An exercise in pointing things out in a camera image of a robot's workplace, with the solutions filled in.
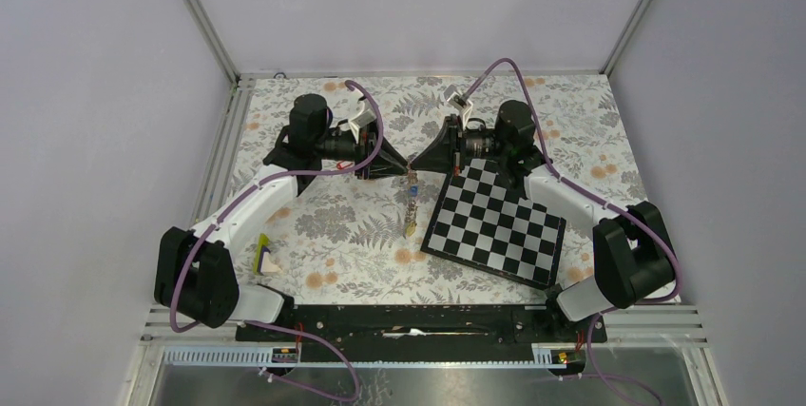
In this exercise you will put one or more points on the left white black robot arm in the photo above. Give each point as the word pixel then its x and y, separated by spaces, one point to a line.
pixel 196 277

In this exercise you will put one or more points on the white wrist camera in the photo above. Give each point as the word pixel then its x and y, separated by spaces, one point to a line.
pixel 462 103
pixel 361 119

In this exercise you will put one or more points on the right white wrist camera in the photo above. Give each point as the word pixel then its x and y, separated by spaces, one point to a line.
pixel 462 103

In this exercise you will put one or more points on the yellow purple white small object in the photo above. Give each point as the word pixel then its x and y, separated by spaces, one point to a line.
pixel 263 264

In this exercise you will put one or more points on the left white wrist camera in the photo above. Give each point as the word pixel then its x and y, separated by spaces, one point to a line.
pixel 361 119

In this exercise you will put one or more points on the floral patterned table mat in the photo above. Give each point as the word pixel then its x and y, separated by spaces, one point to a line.
pixel 342 241

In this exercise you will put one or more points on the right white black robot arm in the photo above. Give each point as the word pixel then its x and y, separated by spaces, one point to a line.
pixel 632 253

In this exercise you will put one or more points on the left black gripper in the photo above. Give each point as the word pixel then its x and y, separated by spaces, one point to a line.
pixel 388 162

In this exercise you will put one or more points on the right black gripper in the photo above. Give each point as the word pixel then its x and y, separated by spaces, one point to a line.
pixel 449 150

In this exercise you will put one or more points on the red key tag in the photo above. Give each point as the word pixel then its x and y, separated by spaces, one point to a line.
pixel 344 165

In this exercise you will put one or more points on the black white checkerboard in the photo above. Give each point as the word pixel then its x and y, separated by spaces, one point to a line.
pixel 481 224

